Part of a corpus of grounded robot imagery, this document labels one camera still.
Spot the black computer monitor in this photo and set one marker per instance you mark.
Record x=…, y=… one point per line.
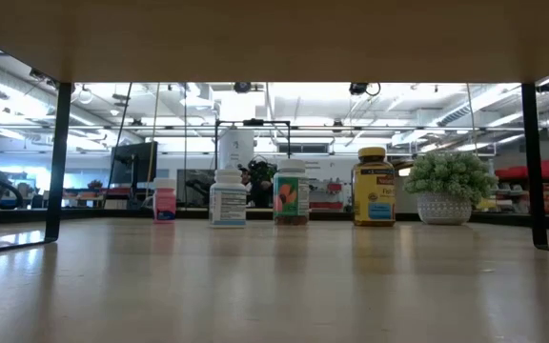
x=136, y=162

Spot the white medicine bottle blue label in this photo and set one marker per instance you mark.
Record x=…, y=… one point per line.
x=228, y=202

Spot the small green background plant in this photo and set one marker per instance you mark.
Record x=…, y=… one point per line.
x=261, y=169

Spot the green artificial plant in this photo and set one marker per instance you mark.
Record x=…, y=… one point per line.
x=448, y=174

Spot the black ceiling dome camera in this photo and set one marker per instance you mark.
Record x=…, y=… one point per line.
x=242, y=87

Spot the pink medicine bottle white cap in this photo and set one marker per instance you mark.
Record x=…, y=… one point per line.
x=165, y=205

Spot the wooden shelf board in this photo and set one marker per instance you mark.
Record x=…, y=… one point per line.
x=274, y=43

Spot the green label gummy bottle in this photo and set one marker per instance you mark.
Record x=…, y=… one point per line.
x=291, y=195

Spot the white rack with red bins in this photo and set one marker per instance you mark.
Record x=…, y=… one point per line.
x=329, y=195

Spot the white cylindrical appliance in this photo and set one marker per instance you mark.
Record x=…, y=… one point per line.
x=236, y=147

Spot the black metal background frame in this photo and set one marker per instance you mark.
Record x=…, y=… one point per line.
x=253, y=122

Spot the small potted background plant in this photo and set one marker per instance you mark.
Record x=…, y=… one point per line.
x=95, y=184

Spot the yellow medicine bottle yellow cap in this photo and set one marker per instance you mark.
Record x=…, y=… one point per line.
x=373, y=190

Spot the white textured plant pot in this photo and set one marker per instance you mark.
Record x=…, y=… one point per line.
x=443, y=209

